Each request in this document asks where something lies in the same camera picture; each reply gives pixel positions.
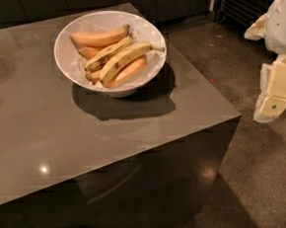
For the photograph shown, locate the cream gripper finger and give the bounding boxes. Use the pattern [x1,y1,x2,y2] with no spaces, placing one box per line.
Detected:
[253,54,286,123]

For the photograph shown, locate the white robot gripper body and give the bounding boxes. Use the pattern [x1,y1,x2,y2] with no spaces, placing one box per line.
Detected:
[244,0,286,55]

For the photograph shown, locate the spotted yellow front banana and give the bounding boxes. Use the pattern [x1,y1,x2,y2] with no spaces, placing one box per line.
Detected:
[100,41,165,84]

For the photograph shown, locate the spotted yellow banana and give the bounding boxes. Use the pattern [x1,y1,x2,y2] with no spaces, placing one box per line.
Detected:
[100,41,165,84]
[84,36,133,72]

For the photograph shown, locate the orange bottom banana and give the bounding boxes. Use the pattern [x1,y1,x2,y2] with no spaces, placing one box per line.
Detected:
[103,54,148,88]

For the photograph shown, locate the spotted yellow middle banana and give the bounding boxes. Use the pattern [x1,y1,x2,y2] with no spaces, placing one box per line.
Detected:
[84,36,133,72]

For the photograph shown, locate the small orange banana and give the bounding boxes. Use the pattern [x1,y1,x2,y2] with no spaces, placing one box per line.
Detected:
[78,46,102,60]

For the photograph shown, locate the orange top banana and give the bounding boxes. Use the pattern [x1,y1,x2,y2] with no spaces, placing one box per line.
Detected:
[70,24,130,47]

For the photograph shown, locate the white ceramic bowl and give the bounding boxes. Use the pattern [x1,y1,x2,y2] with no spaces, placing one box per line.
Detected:
[54,10,167,98]

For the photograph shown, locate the black slatted radiator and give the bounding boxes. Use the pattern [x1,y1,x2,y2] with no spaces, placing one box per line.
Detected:
[213,0,273,27]

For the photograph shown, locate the dark cabinet fronts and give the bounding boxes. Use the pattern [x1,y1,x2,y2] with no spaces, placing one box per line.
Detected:
[0,0,211,29]

